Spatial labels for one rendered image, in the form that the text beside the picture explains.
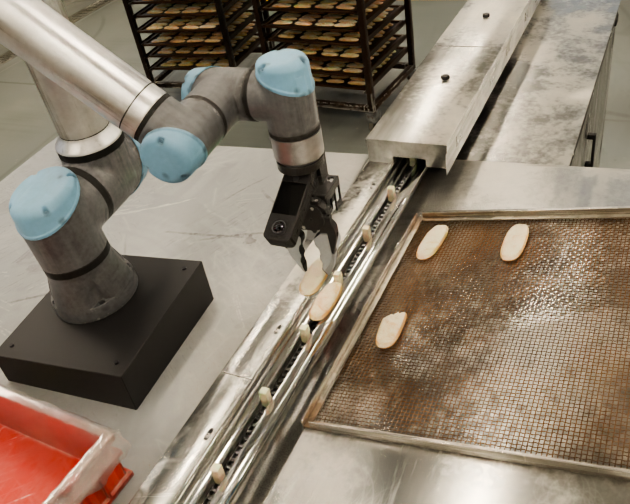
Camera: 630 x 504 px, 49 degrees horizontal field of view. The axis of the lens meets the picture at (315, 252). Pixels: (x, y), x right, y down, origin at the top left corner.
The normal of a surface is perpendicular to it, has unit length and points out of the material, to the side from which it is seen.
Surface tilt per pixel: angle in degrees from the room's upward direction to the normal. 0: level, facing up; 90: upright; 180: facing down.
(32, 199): 10
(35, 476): 0
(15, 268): 0
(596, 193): 0
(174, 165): 92
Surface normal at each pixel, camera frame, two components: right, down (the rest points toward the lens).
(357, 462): -0.30, -0.80
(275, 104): -0.36, 0.61
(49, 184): -0.26, -0.67
